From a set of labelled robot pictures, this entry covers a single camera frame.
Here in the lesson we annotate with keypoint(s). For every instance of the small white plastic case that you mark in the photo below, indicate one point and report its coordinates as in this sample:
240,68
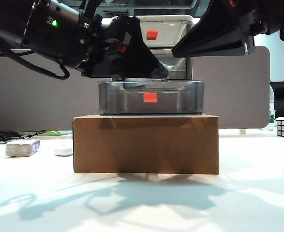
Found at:
63,150

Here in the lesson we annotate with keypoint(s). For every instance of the clear bottle green label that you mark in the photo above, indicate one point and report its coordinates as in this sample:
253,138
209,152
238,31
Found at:
272,116

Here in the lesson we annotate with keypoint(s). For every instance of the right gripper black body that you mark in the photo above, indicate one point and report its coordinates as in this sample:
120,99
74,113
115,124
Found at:
270,14

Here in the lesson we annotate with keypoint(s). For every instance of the white plastic drawer cabinet frame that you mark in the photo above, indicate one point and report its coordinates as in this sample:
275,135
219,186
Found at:
180,19

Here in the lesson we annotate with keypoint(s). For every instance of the brown cardboard box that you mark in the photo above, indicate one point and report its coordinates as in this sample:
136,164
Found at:
146,145

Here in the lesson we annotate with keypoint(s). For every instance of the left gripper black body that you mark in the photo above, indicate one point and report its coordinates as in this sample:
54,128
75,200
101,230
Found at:
103,38

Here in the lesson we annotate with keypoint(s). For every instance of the white eraser purple sleeve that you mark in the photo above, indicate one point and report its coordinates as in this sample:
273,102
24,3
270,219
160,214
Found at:
21,148

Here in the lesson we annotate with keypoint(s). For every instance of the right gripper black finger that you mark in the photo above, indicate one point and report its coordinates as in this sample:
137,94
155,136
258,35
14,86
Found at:
217,36

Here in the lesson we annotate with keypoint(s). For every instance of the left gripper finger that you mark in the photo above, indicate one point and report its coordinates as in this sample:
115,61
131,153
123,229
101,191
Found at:
103,68
139,60

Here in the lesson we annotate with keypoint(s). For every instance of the grey desk partition panel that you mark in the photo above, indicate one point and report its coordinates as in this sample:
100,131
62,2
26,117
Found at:
35,101

